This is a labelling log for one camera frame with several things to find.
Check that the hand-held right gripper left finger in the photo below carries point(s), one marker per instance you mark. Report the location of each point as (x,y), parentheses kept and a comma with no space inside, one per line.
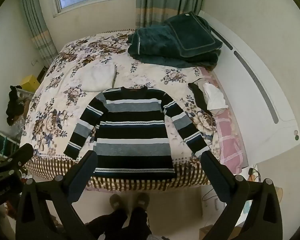
(83,173)

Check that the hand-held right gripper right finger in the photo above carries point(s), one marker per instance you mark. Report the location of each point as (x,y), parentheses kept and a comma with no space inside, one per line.
(216,173)

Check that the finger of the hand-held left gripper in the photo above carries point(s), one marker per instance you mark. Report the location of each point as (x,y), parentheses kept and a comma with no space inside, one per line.
(17,156)

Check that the striped knit sweater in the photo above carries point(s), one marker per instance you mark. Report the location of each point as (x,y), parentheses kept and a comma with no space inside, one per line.
(133,135)

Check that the green metal rack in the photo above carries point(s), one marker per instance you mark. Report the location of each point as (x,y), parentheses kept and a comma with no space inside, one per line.
(5,140)

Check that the pink checked sheet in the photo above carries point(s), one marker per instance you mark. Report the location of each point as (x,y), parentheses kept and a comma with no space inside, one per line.
(227,140)

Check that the grey left slipper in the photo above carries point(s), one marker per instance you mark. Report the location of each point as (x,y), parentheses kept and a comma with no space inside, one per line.
(117,201)

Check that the grey slipper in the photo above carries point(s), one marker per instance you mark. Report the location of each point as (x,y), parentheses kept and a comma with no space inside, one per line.
(117,201)
(142,199)

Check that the black hanging cloth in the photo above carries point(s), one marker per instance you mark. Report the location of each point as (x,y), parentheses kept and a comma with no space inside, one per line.
(13,107)

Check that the grey right slipper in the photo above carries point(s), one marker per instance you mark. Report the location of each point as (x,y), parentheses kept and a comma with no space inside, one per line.
(142,199)

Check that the floral bed sheet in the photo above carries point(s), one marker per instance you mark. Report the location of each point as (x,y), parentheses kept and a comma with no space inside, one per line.
(65,100)

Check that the person's right leg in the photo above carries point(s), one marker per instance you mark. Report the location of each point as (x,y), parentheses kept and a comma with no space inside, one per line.
(140,221)

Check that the yellow box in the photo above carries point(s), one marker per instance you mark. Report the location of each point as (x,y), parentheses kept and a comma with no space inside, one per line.
(30,83)

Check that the white crumpled cloth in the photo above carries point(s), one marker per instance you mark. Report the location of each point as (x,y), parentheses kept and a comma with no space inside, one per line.
(215,97)

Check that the white headboard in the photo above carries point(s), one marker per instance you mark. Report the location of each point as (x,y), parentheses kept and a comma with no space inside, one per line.
(265,100)

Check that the white folded garment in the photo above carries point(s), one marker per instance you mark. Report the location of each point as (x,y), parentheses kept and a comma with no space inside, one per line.
(98,77)

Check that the dark green pillow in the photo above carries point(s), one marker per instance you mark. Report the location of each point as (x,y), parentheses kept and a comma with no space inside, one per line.
(195,36)

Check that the dark green blanket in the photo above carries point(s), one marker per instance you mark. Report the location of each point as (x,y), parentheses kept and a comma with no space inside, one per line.
(152,50)

